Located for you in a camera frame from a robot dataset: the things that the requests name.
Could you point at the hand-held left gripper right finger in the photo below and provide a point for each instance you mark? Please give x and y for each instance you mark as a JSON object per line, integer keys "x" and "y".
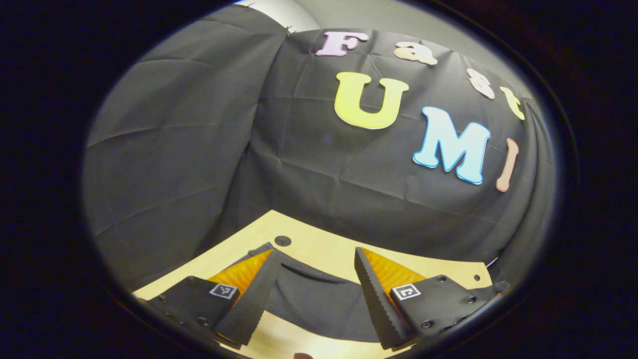
{"x": 376, "y": 304}

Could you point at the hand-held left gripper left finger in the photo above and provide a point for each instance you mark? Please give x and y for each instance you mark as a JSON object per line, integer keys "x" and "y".
{"x": 256, "y": 299}

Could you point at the dark grey jeans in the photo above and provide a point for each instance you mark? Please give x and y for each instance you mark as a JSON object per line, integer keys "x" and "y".
{"x": 319, "y": 304}

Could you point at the black backdrop cloth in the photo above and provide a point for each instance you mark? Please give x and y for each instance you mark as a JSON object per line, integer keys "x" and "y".
{"x": 199, "y": 149}

